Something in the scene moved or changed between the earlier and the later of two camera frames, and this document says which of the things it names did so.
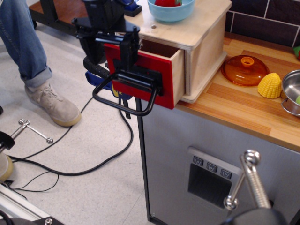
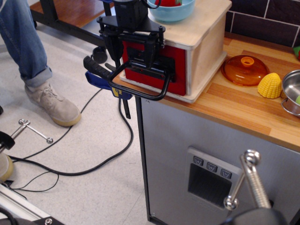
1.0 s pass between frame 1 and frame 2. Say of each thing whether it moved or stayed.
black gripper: moved
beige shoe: stayed
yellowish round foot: stayed
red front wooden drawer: moved
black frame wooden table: stayed
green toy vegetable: stayed
